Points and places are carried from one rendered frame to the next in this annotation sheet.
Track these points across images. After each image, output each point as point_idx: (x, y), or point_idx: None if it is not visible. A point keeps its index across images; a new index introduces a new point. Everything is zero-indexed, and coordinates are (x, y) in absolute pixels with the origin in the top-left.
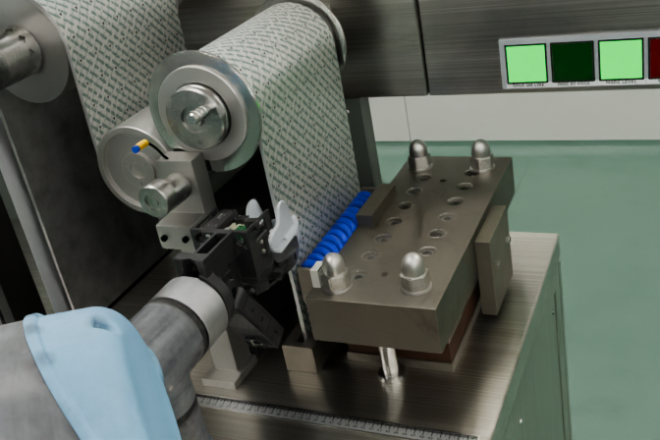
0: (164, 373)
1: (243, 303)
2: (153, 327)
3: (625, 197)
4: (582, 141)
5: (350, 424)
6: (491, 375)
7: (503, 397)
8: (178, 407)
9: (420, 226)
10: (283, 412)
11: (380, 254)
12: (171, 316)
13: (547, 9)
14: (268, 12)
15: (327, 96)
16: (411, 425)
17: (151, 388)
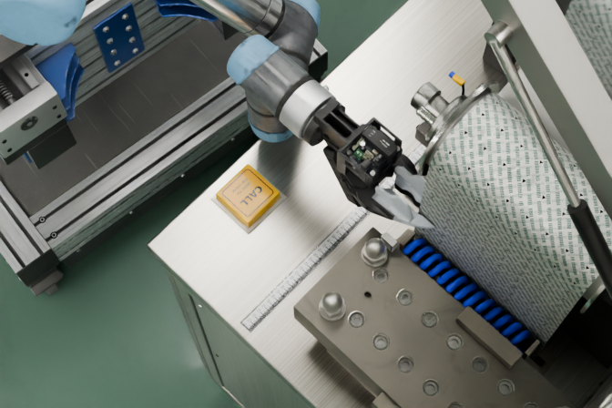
0: (243, 84)
1: (328, 157)
2: (268, 77)
3: None
4: None
5: (313, 256)
6: (305, 374)
7: (278, 369)
8: (248, 99)
9: (428, 358)
10: (354, 217)
11: (401, 304)
12: (276, 89)
13: None
14: (594, 213)
15: (538, 281)
16: (288, 294)
17: (33, 20)
